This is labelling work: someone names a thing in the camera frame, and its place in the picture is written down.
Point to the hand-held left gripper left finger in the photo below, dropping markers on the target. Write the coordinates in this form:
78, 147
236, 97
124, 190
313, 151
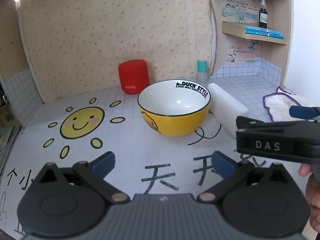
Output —
105, 164

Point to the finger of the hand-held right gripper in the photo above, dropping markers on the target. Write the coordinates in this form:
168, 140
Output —
252, 124
302, 112

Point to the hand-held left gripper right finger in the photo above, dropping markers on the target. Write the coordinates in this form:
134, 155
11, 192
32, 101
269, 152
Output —
223, 163

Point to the white sponge block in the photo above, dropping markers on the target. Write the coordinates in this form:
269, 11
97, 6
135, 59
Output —
225, 103

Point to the yellow ceramic bowl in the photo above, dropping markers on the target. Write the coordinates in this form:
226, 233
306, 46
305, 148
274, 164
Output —
175, 123

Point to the person's right hand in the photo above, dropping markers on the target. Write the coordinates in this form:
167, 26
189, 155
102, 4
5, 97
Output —
313, 200

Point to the white cloth purple trim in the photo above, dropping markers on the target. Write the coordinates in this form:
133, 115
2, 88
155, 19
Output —
280, 105

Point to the teal capped small bottle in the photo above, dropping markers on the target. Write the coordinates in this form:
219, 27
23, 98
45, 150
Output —
201, 67

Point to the blue cover book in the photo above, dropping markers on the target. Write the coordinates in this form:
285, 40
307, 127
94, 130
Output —
262, 30
235, 31

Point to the red round speaker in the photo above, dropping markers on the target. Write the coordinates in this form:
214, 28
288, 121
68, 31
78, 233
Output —
135, 76

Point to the black dropper bottle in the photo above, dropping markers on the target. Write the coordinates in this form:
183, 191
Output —
263, 15

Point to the black binder clip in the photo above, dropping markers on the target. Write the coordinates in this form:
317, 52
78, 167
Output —
241, 20

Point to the cardboard box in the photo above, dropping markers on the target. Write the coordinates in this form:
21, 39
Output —
6, 116

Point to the wooden wall shelf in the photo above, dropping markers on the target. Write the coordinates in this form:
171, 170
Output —
285, 55

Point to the pink cartoon wall poster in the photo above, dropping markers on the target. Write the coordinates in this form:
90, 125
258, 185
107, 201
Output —
240, 52

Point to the blue cartoon wall poster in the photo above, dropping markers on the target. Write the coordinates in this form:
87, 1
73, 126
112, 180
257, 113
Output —
237, 5

